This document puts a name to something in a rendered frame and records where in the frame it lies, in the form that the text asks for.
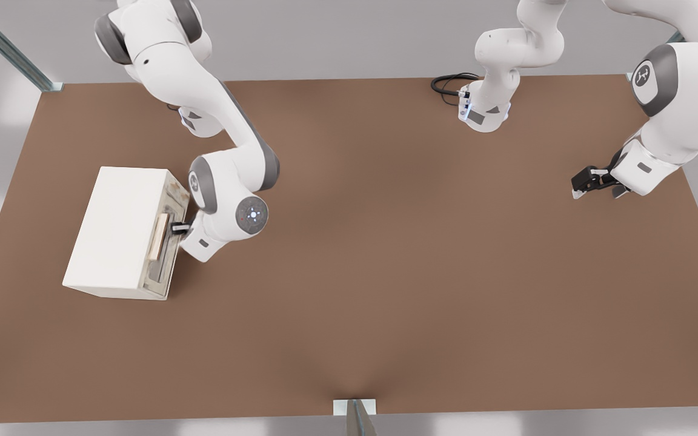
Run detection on oven door with pale handle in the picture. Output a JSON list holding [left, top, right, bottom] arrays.
[[141, 170, 191, 301]]

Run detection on white oven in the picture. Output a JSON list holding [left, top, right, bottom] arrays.
[[62, 166, 191, 301]]

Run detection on black cable loop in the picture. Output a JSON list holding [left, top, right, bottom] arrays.
[[431, 73, 483, 107]]

